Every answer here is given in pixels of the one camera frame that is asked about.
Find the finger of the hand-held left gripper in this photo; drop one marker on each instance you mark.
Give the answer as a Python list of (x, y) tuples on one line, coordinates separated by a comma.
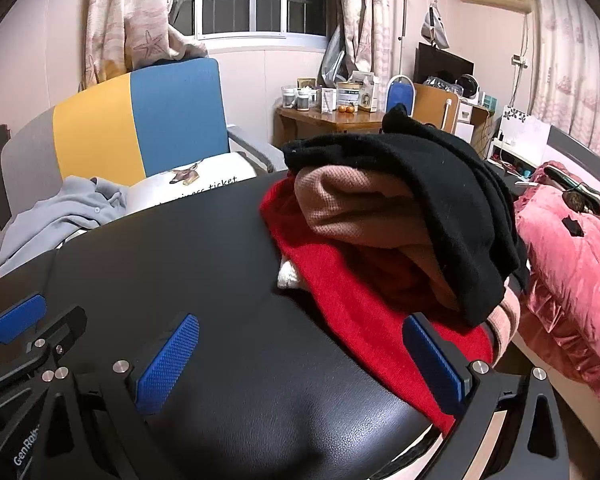
[(55, 335), (17, 317)]

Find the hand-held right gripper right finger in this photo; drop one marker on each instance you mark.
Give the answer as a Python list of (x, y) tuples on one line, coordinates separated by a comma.
[(432, 365)]

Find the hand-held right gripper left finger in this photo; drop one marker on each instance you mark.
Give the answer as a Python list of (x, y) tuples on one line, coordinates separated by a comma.
[(167, 365)]

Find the black sweater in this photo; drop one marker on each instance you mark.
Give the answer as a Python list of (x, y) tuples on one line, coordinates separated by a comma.
[(430, 185)]

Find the light pink garment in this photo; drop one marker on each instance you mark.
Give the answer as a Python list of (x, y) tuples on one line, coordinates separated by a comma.
[(505, 325)]

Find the red sweater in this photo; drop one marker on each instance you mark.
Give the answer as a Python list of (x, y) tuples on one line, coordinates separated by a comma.
[(360, 310)]

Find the light grey hoodie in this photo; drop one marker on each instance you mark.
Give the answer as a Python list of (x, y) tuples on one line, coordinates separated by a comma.
[(55, 215)]

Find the small white cloth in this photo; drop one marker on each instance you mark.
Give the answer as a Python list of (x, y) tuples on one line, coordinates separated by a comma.
[(291, 275)]

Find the pink quilt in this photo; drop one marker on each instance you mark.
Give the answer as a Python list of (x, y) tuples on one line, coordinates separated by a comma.
[(570, 280)]

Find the brown pink sweater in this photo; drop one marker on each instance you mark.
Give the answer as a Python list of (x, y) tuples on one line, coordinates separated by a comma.
[(350, 210)]

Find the white printed pillow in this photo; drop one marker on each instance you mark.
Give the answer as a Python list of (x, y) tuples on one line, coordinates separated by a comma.
[(200, 180)]

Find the dark slipper with white edge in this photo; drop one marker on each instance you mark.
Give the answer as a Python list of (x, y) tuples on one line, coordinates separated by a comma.
[(577, 192)]

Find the white box with flower print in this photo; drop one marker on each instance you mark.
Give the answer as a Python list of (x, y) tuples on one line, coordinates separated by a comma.
[(525, 130)]

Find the grey yellow blue armchair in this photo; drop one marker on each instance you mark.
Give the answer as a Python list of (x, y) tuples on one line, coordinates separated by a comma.
[(175, 110)]

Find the grey bed headboard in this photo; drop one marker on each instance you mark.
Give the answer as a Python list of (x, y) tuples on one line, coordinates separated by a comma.
[(585, 155)]

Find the wooden board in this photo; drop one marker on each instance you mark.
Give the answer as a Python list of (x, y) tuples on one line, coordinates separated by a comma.
[(430, 105)]

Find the wooden desk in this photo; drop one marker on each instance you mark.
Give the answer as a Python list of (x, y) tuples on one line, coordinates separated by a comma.
[(325, 120)]

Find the teal box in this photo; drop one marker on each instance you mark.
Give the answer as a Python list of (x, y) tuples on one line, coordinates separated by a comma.
[(490, 102)]

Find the small blue chair back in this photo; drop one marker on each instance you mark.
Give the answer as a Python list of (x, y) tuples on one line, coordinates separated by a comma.
[(399, 97)]

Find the white round fan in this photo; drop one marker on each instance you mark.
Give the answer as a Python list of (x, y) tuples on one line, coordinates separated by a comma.
[(467, 87)]

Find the round tin can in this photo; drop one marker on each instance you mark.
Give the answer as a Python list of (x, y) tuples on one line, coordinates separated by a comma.
[(347, 94)]

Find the white carton box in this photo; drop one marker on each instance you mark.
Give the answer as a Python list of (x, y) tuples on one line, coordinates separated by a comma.
[(328, 100)]

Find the black monitor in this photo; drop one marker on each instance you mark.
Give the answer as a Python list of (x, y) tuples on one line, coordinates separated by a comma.
[(442, 62)]

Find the starfish print curtain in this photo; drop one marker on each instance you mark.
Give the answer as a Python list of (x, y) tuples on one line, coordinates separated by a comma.
[(130, 15)]

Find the silver foil bag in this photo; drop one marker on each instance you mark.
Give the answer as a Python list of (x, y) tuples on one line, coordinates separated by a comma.
[(336, 55)]

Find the hanging garment steamer head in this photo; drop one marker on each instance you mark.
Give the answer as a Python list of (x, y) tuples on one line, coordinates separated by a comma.
[(434, 25)]

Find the pink patterned curtain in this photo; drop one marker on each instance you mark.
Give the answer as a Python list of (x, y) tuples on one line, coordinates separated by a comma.
[(575, 50)]

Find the white standing pole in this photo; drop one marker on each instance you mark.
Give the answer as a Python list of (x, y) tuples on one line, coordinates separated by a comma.
[(404, 20)]

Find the beige patterned curtain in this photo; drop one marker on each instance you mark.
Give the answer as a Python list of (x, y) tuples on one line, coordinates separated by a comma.
[(365, 15)]

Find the wall thermostat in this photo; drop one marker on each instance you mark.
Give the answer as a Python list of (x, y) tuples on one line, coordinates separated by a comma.
[(519, 60)]

